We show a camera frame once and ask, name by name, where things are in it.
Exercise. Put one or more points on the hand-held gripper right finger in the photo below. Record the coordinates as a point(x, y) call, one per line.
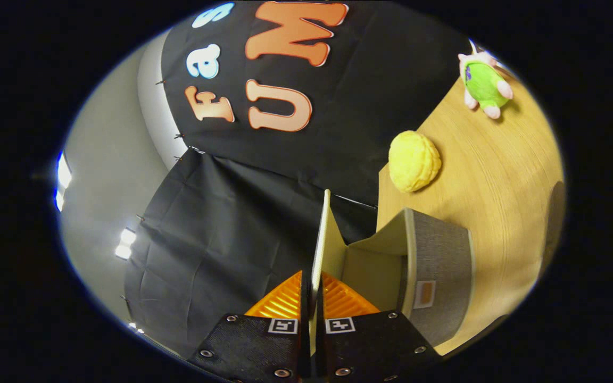
point(375, 346)

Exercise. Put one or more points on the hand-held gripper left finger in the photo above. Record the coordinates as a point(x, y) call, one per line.
point(253, 346)

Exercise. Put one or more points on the grey fabric storage box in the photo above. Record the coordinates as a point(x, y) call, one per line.
point(439, 255)

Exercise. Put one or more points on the black backdrop cloth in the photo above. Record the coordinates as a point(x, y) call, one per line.
point(221, 239)

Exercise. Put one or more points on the ceiling light panel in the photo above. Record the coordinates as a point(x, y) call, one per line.
point(124, 243)
point(64, 178)

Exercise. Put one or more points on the yellow plush bun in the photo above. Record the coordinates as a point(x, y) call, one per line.
point(413, 162)

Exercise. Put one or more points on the green and pink plush toy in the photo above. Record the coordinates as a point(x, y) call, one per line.
point(485, 85)

